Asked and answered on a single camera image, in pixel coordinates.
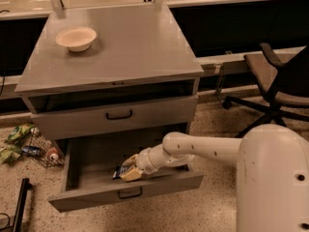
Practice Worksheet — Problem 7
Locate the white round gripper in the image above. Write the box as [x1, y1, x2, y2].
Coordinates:
[123, 148, 158, 182]

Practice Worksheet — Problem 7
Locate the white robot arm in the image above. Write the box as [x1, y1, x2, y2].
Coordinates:
[121, 124, 309, 232]

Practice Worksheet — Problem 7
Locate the open grey lower drawer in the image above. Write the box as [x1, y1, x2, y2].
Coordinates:
[49, 124, 204, 213]

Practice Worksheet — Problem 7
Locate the closed grey upper drawer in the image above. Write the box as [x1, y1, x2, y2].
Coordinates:
[32, 96, 197, 140]

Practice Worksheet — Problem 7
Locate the grey drawer cabinet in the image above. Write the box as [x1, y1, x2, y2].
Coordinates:
[14, 3, 205, 143]

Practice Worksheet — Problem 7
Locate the red white bottle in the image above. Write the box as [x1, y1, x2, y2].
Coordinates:
[46, 148, 60, 161]

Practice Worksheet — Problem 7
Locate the blue soda can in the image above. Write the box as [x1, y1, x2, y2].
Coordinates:
[22, 146, 43, 158]

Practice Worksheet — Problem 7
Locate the green chip bag upper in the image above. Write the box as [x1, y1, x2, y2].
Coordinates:
[5, 124, 34, 144]

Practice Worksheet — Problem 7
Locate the green chip bag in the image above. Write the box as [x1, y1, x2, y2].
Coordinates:
[0, 145, 21, 164]
[5, 124, 34, 144]

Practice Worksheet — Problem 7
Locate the green chip bag lower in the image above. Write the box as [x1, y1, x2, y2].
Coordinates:
[0, 145, 21, 164]

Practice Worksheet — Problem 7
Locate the white paper bowl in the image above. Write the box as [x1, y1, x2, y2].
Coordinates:
[55, 27, 97, 52]

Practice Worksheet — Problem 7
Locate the black office chair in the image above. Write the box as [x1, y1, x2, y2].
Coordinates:
[222, 43, 309, 137]

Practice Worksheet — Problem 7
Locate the black cable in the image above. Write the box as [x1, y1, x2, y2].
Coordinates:
[0, 212, 13, 232]

